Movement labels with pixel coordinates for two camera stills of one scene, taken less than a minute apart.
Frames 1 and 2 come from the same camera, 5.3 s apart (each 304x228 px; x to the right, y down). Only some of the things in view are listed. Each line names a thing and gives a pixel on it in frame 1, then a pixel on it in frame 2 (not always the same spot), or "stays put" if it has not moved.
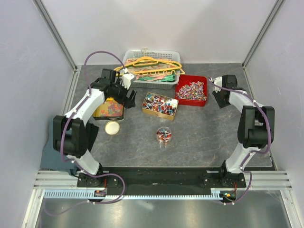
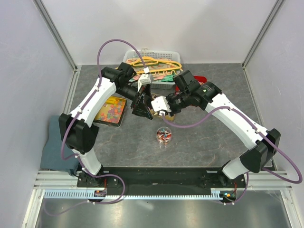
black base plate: [162, 178] stays put
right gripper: [221, 104] -> [173, 112]
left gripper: [129, 102] -> [140, 105]
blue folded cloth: [52, 159] stays put
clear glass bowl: [164, 135] stays put
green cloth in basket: [166, 78] stays put
